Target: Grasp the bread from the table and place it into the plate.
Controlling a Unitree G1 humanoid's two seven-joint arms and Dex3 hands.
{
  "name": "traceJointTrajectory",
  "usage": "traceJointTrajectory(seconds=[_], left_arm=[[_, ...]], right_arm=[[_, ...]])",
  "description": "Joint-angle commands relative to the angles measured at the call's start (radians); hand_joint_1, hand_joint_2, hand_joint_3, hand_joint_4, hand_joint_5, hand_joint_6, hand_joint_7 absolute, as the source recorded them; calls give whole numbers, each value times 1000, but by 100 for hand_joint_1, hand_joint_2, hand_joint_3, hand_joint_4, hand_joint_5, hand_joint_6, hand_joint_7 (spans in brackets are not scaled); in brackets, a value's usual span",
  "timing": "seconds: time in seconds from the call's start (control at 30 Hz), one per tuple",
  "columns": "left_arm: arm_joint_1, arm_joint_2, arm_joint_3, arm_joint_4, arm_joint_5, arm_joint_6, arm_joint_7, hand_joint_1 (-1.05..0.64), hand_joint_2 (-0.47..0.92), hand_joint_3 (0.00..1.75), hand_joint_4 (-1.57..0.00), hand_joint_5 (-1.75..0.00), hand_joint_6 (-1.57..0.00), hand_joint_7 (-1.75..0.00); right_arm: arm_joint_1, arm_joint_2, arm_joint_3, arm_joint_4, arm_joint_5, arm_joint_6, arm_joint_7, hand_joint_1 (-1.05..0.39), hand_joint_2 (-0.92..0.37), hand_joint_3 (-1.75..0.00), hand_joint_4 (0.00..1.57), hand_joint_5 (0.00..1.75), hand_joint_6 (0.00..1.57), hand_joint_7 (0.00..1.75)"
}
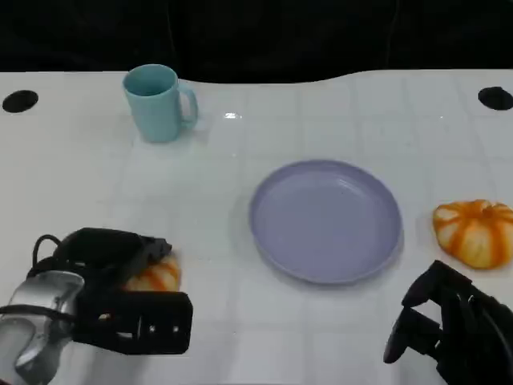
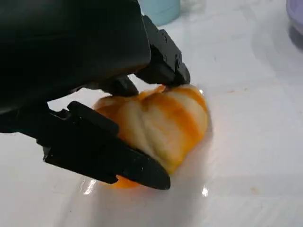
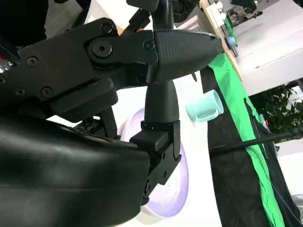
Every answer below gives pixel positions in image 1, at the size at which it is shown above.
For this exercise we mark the black round table grommet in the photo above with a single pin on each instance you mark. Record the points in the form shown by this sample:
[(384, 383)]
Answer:
[(496, 98), (20, 101)]

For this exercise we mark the pale green mug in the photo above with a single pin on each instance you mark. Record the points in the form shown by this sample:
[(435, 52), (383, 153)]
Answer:
[(154, 116)]

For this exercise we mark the orange and white toy bread roll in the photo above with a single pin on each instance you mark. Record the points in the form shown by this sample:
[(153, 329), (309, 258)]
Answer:
[(160, 276), (473, 236)]

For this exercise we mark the lilac plate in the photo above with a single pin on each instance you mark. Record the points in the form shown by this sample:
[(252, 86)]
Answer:
[(324, 224)]

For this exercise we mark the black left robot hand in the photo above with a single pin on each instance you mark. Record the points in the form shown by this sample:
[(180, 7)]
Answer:
[(120, 321)]

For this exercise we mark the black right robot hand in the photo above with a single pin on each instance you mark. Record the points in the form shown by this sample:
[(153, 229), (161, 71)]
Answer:
[(477, 333)]

